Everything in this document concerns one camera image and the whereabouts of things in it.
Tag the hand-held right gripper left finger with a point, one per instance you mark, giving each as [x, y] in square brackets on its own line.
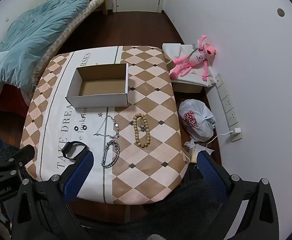
[79, 176]

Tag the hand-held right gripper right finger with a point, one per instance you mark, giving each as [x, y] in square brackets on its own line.
[211, 173]

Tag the black wristband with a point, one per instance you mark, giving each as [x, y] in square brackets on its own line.
[66, 150]

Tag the cardboard box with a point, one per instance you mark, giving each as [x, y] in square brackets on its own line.
[98, 102]

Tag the crumpled white paper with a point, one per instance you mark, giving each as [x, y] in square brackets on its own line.
[193, 152]

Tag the wooden table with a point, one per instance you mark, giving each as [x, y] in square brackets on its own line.
[98, 210]

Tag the white plastic bag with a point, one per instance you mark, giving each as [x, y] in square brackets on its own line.
[198, 130]

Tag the dark fleece clothing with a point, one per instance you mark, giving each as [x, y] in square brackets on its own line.
[173, 205]

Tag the white charger plug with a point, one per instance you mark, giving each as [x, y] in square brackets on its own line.
[237, 130]

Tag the white power strip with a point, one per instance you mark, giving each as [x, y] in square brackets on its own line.
[227, 102]

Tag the brown cardboard carton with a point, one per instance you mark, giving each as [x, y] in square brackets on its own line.
[186, 87]

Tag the checked brown tablecloth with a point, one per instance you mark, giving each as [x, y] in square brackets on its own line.
[148, 100]

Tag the bed with teal blanket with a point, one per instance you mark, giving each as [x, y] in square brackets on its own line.
[35, 37]

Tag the pink plush toy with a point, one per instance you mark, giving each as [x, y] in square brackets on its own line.
[196, 57]

